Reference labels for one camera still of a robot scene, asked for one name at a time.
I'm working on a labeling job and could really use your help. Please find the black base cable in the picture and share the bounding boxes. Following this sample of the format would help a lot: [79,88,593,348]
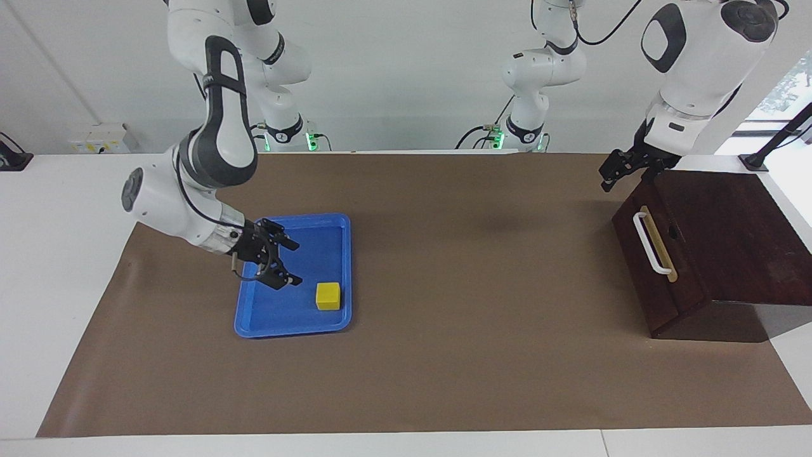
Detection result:
[455,95,514,150]
[240,123,267,153]

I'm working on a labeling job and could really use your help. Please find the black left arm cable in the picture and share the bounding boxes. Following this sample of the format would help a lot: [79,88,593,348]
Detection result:
[530,0,643,46]

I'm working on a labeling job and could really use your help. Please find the dark brown wooden cabinet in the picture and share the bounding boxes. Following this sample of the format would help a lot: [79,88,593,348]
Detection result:
[612,169,812,339]

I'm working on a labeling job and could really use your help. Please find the black clamp mount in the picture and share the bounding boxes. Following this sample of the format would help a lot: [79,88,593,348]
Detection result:
[0,132,34,171]

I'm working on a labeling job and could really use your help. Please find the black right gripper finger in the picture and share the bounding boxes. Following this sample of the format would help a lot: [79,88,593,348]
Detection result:
[254,218,301,251]
[257,255,304,291]

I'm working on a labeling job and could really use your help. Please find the black camera stand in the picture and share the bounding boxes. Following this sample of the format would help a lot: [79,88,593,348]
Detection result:
[739,102,812,172]

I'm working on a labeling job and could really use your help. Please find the wooden drawer with white handle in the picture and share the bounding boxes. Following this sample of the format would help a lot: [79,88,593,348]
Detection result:
[612,181,711,331]

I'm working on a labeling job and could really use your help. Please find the blue plastic tray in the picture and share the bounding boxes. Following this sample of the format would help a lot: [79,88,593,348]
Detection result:
[233,213,353,339]

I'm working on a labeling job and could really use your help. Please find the brown table mat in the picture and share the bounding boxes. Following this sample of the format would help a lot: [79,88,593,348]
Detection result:
[37,151,812,439]

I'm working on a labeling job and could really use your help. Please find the white wall socket box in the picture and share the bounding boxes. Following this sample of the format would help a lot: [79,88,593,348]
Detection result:
[69,123,132,154]

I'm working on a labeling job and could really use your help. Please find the yellow cube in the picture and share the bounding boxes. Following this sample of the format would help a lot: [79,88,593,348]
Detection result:
[316,282,343,311]

